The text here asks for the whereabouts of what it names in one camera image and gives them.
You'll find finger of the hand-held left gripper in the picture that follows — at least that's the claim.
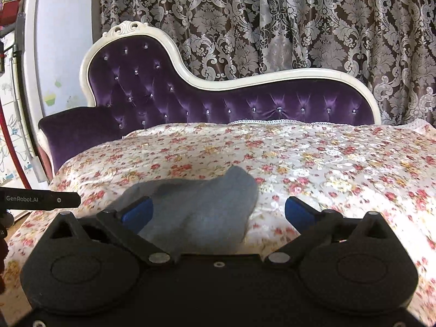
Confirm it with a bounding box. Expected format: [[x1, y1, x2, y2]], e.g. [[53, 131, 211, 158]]
[[46, 191, 82, 209]]

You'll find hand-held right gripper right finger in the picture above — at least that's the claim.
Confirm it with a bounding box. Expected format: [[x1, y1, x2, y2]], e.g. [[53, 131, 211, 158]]
[[267, 196, 397, 265]]

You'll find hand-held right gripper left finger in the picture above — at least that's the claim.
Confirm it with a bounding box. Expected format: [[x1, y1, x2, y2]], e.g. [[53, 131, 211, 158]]
[[46, 196, 171, 266]]

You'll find grey-blue argyle knit sweater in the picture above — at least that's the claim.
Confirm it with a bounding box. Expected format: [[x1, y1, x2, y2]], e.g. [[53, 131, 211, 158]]
[[112, 165, 259, 256]]

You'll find red hoop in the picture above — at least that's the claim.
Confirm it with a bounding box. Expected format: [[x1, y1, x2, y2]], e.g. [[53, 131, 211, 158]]
[[0, 102, 32, 191]]

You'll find floral satin blanket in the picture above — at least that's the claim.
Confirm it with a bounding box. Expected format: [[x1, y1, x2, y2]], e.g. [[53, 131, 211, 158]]
[[0, 119, 436, 324]]

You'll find white drawing board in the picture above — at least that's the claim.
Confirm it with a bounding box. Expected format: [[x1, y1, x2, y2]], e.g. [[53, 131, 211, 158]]
[[0, 71, 35, 186]]

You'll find purple tufted headboard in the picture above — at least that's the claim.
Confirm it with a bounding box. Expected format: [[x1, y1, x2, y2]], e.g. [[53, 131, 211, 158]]
[[38, 20, 382, 178]]

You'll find grey metal bar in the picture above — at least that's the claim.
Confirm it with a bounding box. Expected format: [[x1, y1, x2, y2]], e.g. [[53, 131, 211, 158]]
[[15, 11, 27, 52]]

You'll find brown damask curtain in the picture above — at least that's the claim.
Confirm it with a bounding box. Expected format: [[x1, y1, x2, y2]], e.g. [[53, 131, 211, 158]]
[[99, 0, 436, 126]]

